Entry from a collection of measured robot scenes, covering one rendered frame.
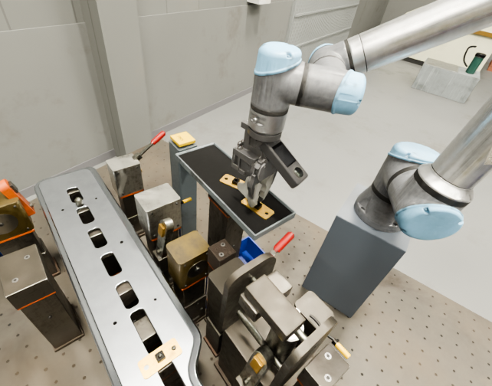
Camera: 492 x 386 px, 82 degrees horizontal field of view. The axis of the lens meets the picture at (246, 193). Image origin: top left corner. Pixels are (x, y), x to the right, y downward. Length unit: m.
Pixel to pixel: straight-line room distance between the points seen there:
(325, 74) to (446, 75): 5.74
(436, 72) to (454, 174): 5.60
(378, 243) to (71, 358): 0.94
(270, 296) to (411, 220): 0.33
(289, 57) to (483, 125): 0.35
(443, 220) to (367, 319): 0.61
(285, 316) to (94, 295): 0.46
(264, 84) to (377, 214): 0.50
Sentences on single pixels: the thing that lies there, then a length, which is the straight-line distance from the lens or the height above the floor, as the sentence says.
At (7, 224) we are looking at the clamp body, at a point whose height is 1.00.
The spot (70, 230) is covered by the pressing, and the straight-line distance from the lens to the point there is 0.93.
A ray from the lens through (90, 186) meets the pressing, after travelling 1.05.
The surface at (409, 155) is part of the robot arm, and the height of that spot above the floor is 1.33.
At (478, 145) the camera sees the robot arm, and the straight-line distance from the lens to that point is 0.64.
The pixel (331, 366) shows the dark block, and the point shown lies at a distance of 0.60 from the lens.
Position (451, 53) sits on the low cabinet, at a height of 0.37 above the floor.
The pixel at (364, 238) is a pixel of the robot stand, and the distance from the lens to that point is 0.88.
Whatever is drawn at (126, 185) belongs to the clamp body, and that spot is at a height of 0.99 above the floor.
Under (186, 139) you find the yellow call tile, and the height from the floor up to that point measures 1.16.
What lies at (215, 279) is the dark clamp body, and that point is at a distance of 0.67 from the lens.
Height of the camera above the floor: 1.66
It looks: 42 degrees down
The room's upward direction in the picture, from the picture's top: 9 degrees clockwise
